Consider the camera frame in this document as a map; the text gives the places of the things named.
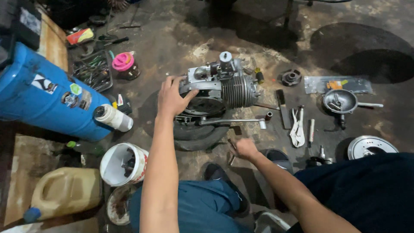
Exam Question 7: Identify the black rubber tyre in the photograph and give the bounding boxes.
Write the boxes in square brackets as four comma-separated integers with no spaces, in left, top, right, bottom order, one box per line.
[142,90,234,152]

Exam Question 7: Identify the red and yellow packet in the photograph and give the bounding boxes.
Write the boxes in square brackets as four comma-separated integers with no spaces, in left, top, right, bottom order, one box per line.
[66,28,95,45]

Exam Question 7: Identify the silver kick-start lever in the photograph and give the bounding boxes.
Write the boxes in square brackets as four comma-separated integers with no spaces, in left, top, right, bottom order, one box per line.
[199,117,268,130]

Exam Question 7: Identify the wooden board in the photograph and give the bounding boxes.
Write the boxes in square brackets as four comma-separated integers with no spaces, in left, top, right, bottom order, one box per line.
[35,8,69,72]

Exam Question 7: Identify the clear plastic bag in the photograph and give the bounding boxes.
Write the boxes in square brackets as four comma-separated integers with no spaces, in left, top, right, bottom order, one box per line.
[304,76,373,94]

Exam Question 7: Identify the small metal engine part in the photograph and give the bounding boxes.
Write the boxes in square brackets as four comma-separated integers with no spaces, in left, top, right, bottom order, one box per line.
[305,145,334,168]

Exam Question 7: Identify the yellowish plastic jerry can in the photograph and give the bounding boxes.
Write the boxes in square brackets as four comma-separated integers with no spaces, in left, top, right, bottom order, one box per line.
[23,167,103,224]

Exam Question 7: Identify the blue metal tank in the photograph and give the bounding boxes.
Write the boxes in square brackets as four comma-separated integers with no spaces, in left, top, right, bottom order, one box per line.
[0,41,113,142]

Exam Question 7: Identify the black flat file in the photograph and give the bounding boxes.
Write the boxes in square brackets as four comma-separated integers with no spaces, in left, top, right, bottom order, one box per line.
[276,89,292,130]

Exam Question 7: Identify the brown cardboard sheet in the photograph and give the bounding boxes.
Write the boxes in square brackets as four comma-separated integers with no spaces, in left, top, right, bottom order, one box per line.
[3,134,67,227]

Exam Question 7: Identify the black-handled screwdriver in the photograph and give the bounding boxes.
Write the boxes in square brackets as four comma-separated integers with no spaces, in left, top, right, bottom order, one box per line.
[103,36,129,46]

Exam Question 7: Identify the white curved plastic object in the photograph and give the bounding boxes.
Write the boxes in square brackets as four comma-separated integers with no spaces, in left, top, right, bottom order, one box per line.
[254,211,292,233]

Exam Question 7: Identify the person's right hand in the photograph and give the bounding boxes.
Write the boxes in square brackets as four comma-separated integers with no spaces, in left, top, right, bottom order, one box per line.
[230,138,260,161]

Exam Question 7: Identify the green-capped dark bottle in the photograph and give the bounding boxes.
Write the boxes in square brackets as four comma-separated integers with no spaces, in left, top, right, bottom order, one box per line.
[66,140,106,157]

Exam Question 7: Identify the yellow and black screwdriver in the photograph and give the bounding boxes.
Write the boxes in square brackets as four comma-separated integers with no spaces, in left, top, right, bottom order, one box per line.
[254,67,265,85]

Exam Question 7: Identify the silver scooter engine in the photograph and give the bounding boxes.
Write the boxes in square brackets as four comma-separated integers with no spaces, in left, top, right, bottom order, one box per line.
[175,51,263,125]

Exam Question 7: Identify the small black stickered container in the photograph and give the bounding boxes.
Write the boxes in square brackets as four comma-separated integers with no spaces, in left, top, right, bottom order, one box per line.
[111,93,133,116]

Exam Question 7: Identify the metal pan with handle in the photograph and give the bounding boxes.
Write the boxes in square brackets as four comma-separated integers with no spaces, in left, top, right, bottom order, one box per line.
[322,89,384,115]

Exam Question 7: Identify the person's left hand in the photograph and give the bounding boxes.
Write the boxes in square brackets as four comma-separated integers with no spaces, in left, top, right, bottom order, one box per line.
[157,75,200,118]

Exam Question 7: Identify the small metal hand tool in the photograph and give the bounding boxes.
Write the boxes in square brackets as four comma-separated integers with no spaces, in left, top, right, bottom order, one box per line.
[227,138,237,166]

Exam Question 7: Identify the white plastic bucket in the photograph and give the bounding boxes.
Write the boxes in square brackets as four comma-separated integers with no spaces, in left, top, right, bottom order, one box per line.
[99,143,149,187]

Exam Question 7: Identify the wire tray of tools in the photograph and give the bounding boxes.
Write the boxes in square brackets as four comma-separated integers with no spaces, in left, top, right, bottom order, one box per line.
[71,49,114,93]

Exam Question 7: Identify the jar with pink lid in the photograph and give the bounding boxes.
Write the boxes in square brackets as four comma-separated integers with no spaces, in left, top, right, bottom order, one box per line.
[111,51,141,81]

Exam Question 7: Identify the silver locking pliers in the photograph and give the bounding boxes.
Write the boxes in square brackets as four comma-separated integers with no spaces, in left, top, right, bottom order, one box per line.
[289,105,306,148]

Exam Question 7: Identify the black round engine part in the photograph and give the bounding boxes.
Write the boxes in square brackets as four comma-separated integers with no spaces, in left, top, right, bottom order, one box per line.
[281,69,303,87]

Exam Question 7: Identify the black box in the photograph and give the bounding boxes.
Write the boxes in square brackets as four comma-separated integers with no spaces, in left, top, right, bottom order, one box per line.
[0,0,43,67]

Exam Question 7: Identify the black sandal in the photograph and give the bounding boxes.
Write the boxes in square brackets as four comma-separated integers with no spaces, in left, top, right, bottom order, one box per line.
[203,162,252,218]
[261,148,294,175]

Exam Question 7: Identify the dirty white bowl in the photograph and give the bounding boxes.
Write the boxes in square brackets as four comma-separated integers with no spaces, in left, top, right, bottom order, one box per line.
[106,184,138,226]

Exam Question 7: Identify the silver round flywheel cover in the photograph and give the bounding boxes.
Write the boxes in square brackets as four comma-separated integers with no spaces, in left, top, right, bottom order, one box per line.
[347,135,399,161]

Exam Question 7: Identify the person's dark shirt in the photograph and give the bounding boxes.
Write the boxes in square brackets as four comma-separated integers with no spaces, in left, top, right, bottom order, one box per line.
[286,152,414,233]

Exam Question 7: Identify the person's blue shorts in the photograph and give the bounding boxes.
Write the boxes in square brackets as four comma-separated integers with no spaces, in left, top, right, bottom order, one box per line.
[129,179,256,233]

